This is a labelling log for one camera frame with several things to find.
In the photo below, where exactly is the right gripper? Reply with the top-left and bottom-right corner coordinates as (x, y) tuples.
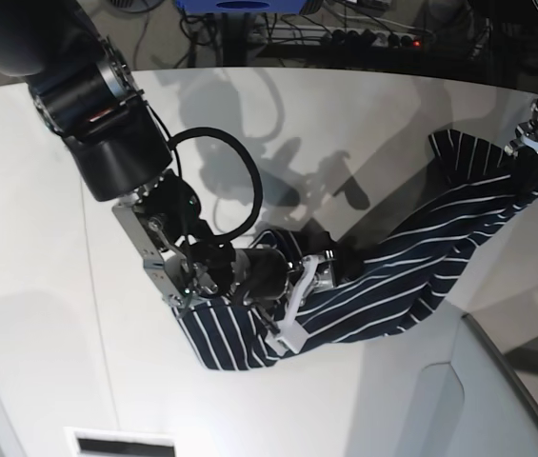
(229, 228), (369, 315)

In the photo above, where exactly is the navy white striped t-shirt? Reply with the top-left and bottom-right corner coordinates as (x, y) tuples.
(175, 128), (538, 372)

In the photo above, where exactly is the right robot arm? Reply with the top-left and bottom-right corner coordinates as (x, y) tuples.
(0, 1), (364, 310)

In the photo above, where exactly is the power strip with red light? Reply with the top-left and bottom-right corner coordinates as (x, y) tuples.
(320, 29), (435, 50)

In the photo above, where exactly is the blue plastic bin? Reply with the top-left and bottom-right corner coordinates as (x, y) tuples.
(175, 0), (306, 14)

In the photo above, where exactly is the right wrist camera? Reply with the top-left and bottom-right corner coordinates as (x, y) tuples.
(266, 327), (309, 356)

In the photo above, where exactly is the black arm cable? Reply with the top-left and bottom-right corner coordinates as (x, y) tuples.
(168, 126), (265, 244)

